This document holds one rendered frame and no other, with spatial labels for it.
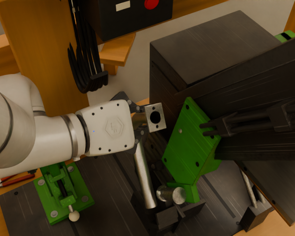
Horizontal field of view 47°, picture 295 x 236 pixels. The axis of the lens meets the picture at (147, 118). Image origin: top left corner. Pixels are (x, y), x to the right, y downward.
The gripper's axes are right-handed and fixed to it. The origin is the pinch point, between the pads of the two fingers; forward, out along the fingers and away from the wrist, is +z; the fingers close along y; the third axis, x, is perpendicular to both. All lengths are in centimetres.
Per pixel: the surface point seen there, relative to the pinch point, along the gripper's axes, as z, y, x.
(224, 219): 22.5, -32.8, 6.8
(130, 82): 87, 11, 161
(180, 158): 6.9, -10.9, 0.2
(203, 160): 6.9, -10.4, -7.8
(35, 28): -16.4, 22.8, 11.6
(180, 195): 5.3, -18.9, 0.2
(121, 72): 85, 20, 171
